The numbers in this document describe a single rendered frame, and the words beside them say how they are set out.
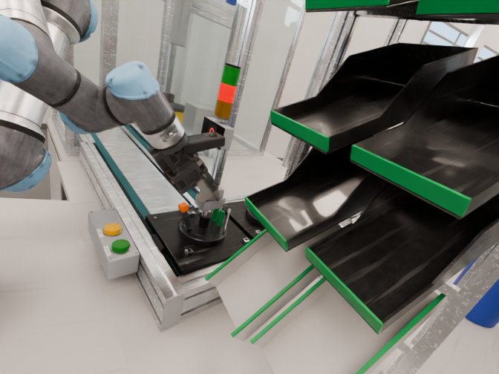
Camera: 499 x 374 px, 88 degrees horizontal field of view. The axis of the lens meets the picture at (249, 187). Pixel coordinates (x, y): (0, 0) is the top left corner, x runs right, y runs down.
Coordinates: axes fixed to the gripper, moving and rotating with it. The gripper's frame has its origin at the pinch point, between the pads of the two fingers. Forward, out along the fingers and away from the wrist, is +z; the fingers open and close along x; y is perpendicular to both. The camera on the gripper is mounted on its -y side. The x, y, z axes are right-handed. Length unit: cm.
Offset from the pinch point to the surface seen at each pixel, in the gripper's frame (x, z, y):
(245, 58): -17.5, -17.1, -32.5
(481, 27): -134, 246, -635
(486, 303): 62, 58, -45
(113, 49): -105, -17, -15
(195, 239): 4.6, 5.2, 11.7
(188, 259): 8.9, 4.1, 15.9
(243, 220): -0.5, 20.3, -3.5
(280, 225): 28.3, -11.6, -1.1
